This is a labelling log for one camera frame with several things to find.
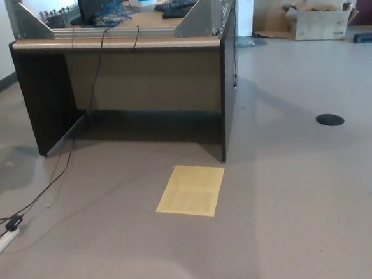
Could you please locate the row of metal terminals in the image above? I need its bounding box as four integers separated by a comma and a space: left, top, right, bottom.
38, 5, 82, 29

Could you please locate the long black adapter cable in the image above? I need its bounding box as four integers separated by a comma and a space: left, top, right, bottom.
6, 27, 123, 219

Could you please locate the dark blue foam piece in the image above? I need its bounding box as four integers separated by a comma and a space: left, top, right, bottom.
352, 32, 372, 44

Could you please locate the round black floor cover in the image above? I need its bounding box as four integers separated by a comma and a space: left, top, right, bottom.
315, 112, 345, 127

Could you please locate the aluminium profile frame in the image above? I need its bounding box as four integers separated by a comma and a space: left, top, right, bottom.
3, 0, 242, 50

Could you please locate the black power adapter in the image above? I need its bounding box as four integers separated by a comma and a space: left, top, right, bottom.
4, 214, 25, 231

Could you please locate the clear plastic wrap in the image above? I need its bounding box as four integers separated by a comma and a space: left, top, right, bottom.
236, 33, 268, 48

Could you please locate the black keyboard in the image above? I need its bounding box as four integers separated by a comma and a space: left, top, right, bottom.
153, 0, 201, 12

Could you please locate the blue cable tangle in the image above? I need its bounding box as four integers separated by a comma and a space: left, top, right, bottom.
92, 0, 142, 28

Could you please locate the short hanging black cable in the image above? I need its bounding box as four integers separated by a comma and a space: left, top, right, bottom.
129, 25, 142, 54

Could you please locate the flattened cardboard piece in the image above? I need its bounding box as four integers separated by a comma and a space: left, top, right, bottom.
250, 6, 297, 42

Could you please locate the dark wood desk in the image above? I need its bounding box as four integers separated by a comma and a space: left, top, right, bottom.
6, 0, 251, 177

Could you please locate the flat black box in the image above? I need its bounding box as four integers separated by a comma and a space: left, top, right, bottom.
162, 4, 197, 20

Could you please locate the white power strip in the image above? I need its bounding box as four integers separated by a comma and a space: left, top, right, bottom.
0, 224, 25, 264

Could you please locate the yellow paper sheet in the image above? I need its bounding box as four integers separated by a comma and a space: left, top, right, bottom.
152, 161, 229, 222

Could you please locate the open cardboard box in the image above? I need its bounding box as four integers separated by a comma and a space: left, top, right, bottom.
280, 0, 361, 43

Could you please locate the black monitor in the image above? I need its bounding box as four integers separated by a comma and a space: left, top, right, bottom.
76, 0, 118, 22

